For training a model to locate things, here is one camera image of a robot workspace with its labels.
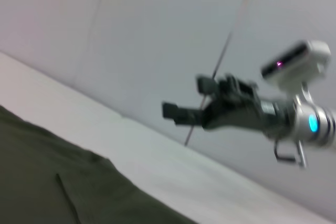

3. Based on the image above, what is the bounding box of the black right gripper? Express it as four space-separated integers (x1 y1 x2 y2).
161 75 298 136

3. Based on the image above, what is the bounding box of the dark right wrist cable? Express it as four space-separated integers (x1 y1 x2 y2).
274 139 308 169

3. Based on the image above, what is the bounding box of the dark green t-shirt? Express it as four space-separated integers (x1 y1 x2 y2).
0 104 201 224

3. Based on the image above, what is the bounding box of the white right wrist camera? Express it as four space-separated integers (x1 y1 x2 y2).
260 39 332 104

